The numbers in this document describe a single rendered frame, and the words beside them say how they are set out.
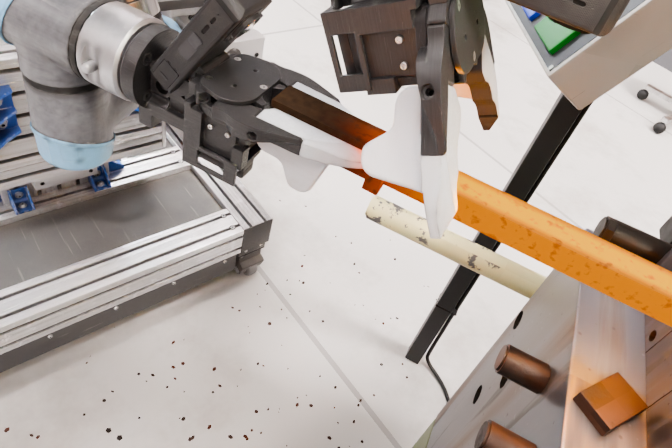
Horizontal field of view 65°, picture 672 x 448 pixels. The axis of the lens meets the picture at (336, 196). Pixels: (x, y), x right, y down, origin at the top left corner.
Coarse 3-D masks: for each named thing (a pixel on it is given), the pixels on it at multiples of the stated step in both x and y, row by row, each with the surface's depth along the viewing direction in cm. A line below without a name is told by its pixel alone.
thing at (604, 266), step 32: (288, 96) 41; (320, 128) 40; (352, 128) 40; (416, 192) 39; (480, 192) 38; (480, 224) 38; (512, 224) 37; (544, 224) 38; (544, 256) 37; (576, 256) 36; (608, 256) 37; (608, 288) 37; (640, 288) 36
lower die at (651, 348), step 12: (660, 264) 48; (648, 324) 45; (660, 324) 43; (648, 336) 44; (660, 336) 43; (648, 348) 43; (660, 348) 42; (648, 360) 43; (660, 360) 41; (648, 372) 42; (660, 372) 40; (648, 384) 41; (660, 384) 39; (648, 396) 40; (660, 396) 39; (648, 408) 39; (660, 408) 38; (648, 420) 39; (660, 420) 37; (648, 432) 38; (660, 432) 37; (648, 444) 37; (660, 444) 36
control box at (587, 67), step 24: (648, 0) 61; (528, 24) 77; (624, 24) 63; (648, 24) 63; (576, 48) 66; (600, 48) 65; (624, 48) 65; (648, 48) 65; (552, 72) 68; (576, 72) 67; (600, 72) 67; (624, 72) 67; (576, 96) 70; (600, 96) 70
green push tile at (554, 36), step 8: (536, 24) 74; (544, 24) 73; (552, 24) 71; (544, 32) 72; (552, 32) 70; (560, 32) 69; (568, 32) 68; (576, 32) 67; (544, 40) 71; (552, 40) 70; (560, 40) 68; (568, 40) 68; (552, 48) 69; (560, 48) 69
